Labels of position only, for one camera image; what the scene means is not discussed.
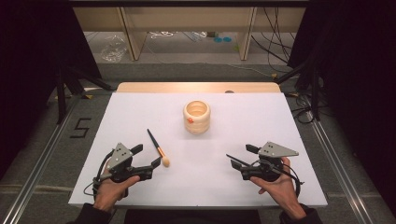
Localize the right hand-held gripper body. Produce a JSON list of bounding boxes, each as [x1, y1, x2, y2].
[[241, 141, 300, 183]]

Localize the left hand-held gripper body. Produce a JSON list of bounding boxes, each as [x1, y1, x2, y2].
[[106, 142, 154, 184]]

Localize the black-handled makeup brush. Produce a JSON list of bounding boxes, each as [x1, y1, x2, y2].
[[147, 128, 171, 169]]

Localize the cream ribbed ceramic cup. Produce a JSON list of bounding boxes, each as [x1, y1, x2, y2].
[[182, 99, 212, 135]]

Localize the person's right hand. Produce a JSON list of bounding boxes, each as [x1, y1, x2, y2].
[[249, 157, 307, 221]]

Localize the person's left hand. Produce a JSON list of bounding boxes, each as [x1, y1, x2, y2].
[[92, 164, 141, 214]]

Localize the white board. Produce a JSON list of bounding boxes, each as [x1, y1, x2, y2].
[[68, 91, 328, 209]]

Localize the wooden table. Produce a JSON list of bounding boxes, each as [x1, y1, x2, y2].
[[116, 81, 282, 93]]

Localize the black tripod stand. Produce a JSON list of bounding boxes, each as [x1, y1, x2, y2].
[[55, 60, 114, 125], [274, 57, 323, 122]]

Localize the clear plastic bag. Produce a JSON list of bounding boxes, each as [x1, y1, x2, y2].
[[100, 35, 129, 63]]

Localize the blue round lids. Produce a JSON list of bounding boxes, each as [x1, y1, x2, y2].
[[213, 35, 233, 44]]

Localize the black curtain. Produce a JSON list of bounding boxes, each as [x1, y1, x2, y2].
[[0, 0, 102, 181], [288, 0, 396, 216]]

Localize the light wooden shelf unit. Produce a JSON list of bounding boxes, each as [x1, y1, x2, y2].
[[72, 6, 307, 62]]

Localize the black cable tie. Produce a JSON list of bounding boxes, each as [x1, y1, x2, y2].
[[225, 153, 251, 167]]

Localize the coiled black floor cable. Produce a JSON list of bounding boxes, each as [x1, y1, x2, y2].
[[288, 92, 317, 124]]

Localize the metal floor rail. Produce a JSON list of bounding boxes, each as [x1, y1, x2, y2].
[[306, 110, 375, 224], [2, 95, 80, 224]]

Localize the bundle of black cables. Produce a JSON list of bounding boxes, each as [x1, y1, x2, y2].
[[250, 7, 297, 65]]

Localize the white cord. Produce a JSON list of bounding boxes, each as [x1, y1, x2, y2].
[[148, 30, 176, 40]]

